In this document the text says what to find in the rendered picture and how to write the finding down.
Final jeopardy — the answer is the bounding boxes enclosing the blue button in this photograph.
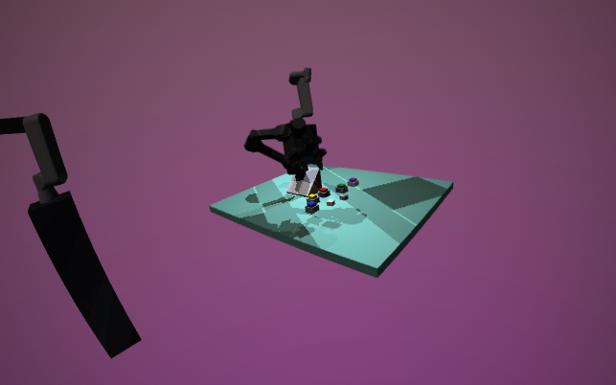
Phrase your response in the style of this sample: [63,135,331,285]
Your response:
[305,201,319,213]

